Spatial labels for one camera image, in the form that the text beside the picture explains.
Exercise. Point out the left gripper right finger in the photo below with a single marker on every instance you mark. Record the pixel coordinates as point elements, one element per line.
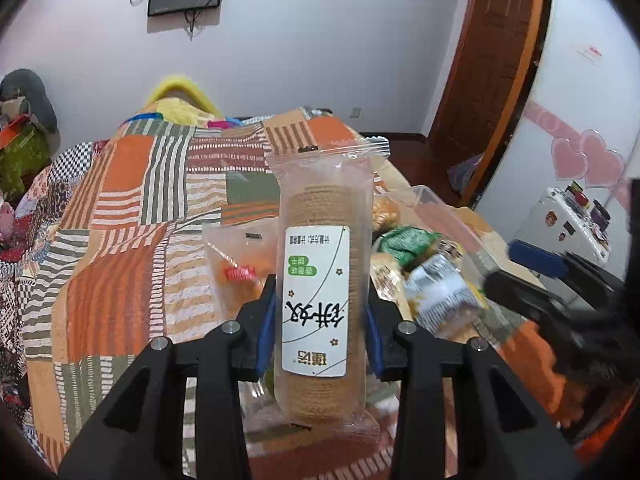
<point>502,432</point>

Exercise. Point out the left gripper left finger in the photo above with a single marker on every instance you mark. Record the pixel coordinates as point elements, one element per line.
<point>136,432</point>

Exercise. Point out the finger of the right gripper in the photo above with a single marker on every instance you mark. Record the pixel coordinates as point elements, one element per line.
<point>538,259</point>
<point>531,301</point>

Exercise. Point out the silver yellow snack packet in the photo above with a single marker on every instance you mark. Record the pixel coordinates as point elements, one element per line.
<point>440,299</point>

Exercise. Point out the green candy packet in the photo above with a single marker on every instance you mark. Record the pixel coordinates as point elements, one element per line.
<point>406,244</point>

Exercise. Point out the cat ear crisps bag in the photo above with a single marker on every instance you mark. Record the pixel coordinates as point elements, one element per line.
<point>385,214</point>

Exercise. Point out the round cracker sleeve white label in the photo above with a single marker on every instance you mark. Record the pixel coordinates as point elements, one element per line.
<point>319,365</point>

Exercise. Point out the clear plastic storage bin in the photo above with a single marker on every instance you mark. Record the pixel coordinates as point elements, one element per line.
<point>419,206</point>

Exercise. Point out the toasted bread slice pack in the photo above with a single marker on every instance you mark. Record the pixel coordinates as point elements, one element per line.
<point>389,283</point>

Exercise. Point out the wooden wardrobe with sliding doors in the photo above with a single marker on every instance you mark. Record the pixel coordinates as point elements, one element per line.
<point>587,82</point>

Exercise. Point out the patchwork striped bed quilt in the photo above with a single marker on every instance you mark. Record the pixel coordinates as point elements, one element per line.
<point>126,263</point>

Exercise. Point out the orange jelly snack bag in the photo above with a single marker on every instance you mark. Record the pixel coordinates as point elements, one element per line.
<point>240,260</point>

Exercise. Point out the brown wooden door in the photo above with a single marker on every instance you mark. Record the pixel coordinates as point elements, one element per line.
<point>480,80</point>

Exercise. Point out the green patterned storage box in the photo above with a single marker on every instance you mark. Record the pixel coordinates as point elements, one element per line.
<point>21,160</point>

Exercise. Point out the yellow pillow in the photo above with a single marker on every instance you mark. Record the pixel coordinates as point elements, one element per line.
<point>183,102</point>

